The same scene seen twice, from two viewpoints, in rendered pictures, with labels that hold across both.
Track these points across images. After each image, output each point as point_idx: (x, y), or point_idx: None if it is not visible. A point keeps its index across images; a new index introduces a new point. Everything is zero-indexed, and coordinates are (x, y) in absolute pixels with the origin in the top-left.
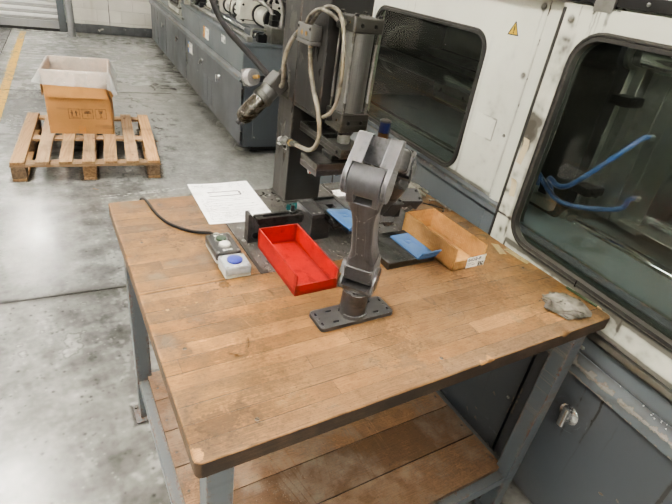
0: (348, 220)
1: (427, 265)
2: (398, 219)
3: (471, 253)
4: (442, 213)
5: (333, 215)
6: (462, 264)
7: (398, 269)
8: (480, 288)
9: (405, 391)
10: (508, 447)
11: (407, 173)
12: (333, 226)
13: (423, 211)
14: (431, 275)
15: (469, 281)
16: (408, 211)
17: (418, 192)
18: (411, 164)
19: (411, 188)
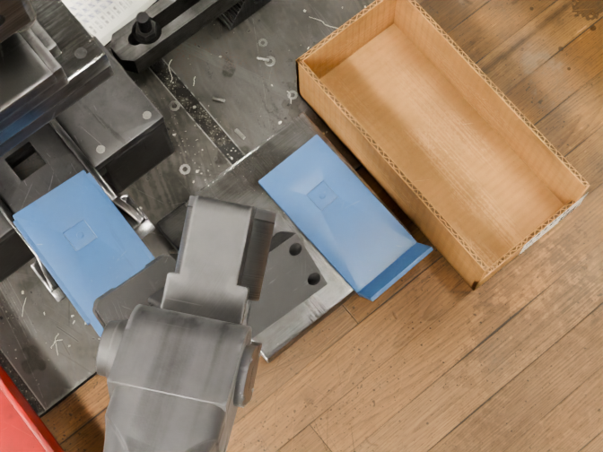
0: (95, 269)
1: (395, 285)
2: (282, 14)
3: (538, 172)
4: (428, 15)
5: (39, 256)
6: (508, 260)
7: (302, 347)
8: (567, 358)
9: None
10: None
11: (227, 443)
12: (53, 295)
13: (359, 21)
14: (409, 342)
15: (532, 330)
16: (304, 54)
17: (305, 251)
18: (234, 404)
19: (275, 249)
